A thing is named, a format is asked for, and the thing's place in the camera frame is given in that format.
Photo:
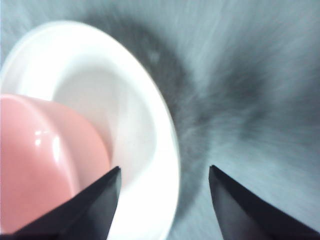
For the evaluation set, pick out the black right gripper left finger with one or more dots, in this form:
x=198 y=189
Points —
x=85 y=215

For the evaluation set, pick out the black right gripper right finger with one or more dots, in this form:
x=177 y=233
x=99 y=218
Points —
x=250 y=215

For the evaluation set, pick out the red ribbed bowl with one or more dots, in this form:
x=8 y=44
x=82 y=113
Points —
x=45 y=160

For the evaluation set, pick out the white round plate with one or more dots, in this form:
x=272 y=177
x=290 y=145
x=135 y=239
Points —
x=105 y=82

